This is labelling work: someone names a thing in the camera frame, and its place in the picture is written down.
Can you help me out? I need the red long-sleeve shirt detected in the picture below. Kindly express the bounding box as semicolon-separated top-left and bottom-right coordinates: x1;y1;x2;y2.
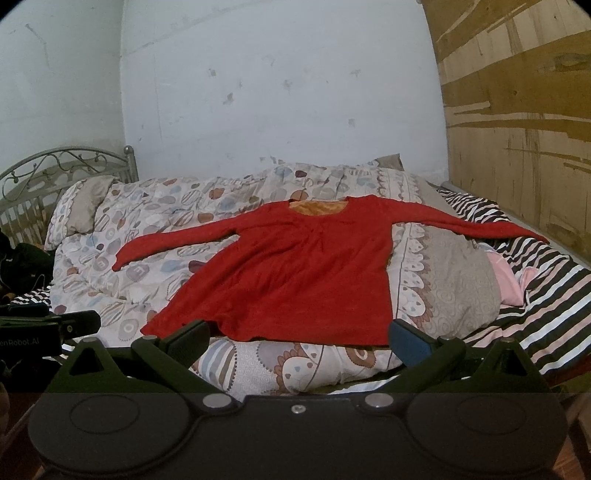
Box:
112;195;533;346

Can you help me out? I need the patterned white quilt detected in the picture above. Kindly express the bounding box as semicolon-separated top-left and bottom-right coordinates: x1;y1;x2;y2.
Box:
45;157;501;398

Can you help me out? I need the pink cloth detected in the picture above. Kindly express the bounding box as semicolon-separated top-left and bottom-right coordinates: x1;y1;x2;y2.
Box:
486;252;539;307

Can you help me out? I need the striped black white pink sheet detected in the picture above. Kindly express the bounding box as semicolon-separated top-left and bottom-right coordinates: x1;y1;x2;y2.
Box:
434;186;591;375

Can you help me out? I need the beige patterned pillow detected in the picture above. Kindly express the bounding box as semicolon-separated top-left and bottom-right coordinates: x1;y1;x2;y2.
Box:
44;175;115;250

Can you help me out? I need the metal bed headboard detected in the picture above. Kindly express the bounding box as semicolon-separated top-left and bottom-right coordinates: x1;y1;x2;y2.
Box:
0;145;138;246

